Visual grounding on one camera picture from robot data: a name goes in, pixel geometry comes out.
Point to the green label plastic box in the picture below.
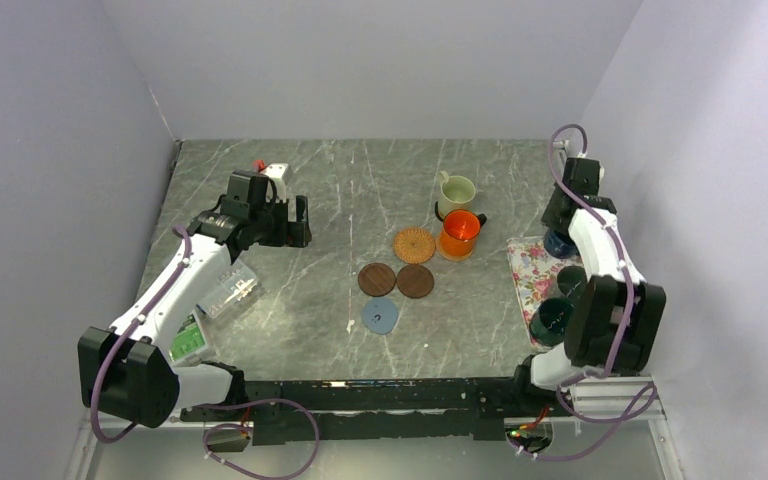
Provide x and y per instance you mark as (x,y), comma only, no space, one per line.
(190,345)

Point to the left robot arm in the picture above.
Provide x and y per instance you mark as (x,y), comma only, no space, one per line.
(126,369)

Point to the floral pattern tray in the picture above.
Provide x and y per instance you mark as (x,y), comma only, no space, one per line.
(534,272)

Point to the orange glossy mug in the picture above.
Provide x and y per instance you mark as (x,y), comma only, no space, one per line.
(460,230)

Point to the dark wooden coaster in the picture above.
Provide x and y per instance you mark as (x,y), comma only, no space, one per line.
(376,279)
(415,281)

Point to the clear plastic screw box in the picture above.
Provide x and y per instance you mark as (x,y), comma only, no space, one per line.
(239,286)

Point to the navy blue mug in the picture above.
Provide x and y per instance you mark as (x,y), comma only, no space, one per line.
(559,245)

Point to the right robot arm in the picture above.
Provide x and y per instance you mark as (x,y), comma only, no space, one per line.
(614,323)

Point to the blue round coaster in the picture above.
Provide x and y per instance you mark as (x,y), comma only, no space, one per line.
(380,315)

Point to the dark teal mug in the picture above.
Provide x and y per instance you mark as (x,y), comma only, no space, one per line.
(549,322)

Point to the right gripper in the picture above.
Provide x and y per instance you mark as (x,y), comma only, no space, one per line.
(547,215)

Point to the dark green mug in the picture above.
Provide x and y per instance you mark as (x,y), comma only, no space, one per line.
(571,281)

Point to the cream green mug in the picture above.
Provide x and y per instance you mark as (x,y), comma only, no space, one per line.
(456,193)

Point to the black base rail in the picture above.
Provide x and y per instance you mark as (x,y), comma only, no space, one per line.
(481,408)

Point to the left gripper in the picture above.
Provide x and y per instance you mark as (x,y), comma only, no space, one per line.
(293,234)

